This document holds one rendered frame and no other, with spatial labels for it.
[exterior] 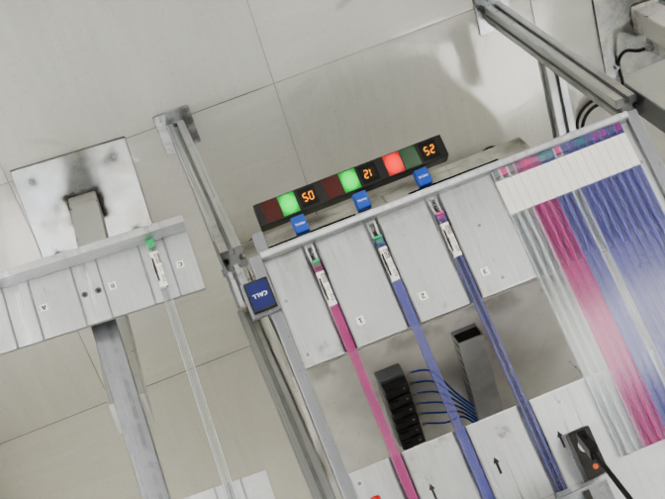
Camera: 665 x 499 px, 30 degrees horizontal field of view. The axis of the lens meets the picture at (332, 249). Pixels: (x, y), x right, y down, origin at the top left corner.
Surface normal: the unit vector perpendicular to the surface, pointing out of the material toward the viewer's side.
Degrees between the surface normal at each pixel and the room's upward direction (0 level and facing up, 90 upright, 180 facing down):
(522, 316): 0
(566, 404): 43
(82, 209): 90
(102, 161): 0
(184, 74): 0
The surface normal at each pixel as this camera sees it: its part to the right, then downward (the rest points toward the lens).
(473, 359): 0.26, 0.43
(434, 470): 0.00, -0.25
